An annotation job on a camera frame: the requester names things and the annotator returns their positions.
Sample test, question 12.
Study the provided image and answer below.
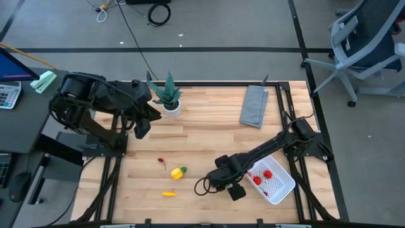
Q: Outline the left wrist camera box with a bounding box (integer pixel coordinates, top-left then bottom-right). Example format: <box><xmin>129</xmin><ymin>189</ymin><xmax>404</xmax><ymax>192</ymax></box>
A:
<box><xmin>134</xmin><ymin>118</ymin><xmax>152</xmax><ymax>140</ymax></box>

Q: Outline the white perforated plastic basket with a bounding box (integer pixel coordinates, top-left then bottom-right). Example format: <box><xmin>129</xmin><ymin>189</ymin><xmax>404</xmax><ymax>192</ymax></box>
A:
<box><xmin>245</xmin><ymin>154</ymin><xmax>297</xmax><ymax>205</ymax></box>

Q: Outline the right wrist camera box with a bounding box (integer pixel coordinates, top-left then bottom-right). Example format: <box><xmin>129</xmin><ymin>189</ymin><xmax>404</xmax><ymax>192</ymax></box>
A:
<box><xmin>227</xmin><ymin>182</ymin><xmax>247</xmax><ymax>202</ymax></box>

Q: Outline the black computer mouse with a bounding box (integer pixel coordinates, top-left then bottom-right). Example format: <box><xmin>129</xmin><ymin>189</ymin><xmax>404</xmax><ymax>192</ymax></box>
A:
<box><xmin>8</xmin><ymin>172</ymin><xmax>32</xmax><ymax>203</ymax></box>

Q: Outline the mint green stapler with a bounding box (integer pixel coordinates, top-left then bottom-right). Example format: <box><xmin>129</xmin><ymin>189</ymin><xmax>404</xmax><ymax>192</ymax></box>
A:
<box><xmin>30</xmin><ymin>70</ymin><xmax>58</xmax><ymax>94</ymax></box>

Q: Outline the dark grey desk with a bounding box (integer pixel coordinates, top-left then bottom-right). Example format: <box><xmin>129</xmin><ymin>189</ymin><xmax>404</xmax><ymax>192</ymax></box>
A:
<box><xmin>0</xmin><ymin>67</ymin><xmax>70</xmax><ymax>155</ymax></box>

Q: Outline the black coiled floor cable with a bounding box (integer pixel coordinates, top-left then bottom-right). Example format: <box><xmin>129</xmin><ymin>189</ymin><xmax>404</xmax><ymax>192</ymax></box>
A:
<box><xmin>147</xmin><ymin>3</ymin><xmax>172</xmax><ymax>27</ymax></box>

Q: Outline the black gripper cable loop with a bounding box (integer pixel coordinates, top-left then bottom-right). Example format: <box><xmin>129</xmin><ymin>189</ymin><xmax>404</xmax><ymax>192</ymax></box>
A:
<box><xmin>194</xmin><ymin>176</ymin><xmax>222</xmax><ymax>196</ymax></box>

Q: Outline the grey desk calculator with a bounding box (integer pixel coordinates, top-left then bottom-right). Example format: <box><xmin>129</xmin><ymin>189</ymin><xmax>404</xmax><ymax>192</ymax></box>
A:
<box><xmin>0</xmin><ymin>81</ymin><xmax>22</xmax><ymax>110</ymax></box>

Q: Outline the green snake plant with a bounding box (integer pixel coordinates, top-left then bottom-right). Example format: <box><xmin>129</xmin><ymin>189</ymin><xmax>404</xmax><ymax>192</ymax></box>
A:
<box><xmin>146</xmin><ymin>71</ymin><xmax>184</xmax><ymax>107</ymax></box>

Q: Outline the long black floor cable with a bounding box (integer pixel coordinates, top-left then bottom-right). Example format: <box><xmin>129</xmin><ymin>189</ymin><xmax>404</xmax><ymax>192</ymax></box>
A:
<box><xmin>116</xmin><ymin>0</ymin><xmax>159</xmax><ymax>82</ymax></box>

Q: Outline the grey folded cloth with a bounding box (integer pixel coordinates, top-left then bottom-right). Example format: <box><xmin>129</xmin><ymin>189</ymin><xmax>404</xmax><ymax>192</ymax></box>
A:
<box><xmin>239</xmin><ymin>84</ymin><xmax>270</xmax><ymax>129</ymax></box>

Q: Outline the white round plant pot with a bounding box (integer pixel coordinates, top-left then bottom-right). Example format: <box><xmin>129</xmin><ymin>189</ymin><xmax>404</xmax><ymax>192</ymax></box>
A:
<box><xmin>162</xmin><ymin>99</ymin><xmax>183</xmax><ymax>118</ymax></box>

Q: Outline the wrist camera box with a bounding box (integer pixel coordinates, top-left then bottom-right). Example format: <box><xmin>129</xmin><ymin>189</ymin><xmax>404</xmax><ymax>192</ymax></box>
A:
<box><xmin>134</xmin><ymin>118</ymin><xmax>152</xmax><ymax>140</ymax></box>
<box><xmin>227</xmin><ymin>182</ymin><xmax>247</xmax><ymax>202</ymax></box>

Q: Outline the black keyboard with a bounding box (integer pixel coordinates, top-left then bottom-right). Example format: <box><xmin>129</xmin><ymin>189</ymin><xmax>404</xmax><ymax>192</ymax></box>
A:
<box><xmin>0</xmin><ymin>153</ymin><xmax>13</xmax><ymax>188</ymax></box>

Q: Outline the grey office chair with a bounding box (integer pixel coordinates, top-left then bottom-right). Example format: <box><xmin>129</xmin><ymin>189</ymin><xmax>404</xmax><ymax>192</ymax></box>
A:
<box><xmin>303</xmin><ymin>0</ymin><xmax>405</xmax><ymax>108</ymax></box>

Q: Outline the blue screen desk monitor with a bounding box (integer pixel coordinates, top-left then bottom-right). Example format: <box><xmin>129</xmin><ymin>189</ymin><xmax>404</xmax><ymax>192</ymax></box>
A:
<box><xmin>0</xmin><ymin>47</ymin><xmax>41</xmax><ymax>82</ymax></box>

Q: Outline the yellow floor cable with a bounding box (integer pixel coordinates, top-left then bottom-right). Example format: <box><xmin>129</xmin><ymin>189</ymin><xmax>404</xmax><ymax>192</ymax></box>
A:
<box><xmin>0</xmin><ymin>42</ymin><xmax>58</xmax><ymax>70</ymax></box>

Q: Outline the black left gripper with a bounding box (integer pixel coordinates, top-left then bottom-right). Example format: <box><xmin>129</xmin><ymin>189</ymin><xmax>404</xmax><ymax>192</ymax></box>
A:
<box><xmin>126</xmin><ymin>79</ymin><xmax>163</xmax><ymax>123</ymax></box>

